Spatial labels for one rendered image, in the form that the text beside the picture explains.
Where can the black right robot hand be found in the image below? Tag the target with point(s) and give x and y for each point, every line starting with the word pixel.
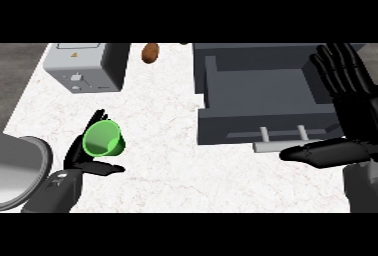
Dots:
pixel 351 110

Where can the dark grey open drawer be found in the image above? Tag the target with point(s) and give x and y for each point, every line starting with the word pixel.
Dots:
pixel 265 103

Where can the brown potato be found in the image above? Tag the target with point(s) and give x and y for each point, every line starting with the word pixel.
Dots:
pixel 149 53

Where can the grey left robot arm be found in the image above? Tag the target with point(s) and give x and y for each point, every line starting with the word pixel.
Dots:
pixel 53 191

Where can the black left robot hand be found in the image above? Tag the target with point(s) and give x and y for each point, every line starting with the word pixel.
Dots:
pixel 78 156

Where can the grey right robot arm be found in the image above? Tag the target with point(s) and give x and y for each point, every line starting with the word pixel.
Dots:
pixel 361 188

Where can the grey toaster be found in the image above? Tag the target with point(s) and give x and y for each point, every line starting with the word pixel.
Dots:
pixel 82 66

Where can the dark grey cabinet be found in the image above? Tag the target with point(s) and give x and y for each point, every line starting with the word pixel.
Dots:
pixel 274 55

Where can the green cup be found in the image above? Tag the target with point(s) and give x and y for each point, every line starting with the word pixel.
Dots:
pixel 103 138

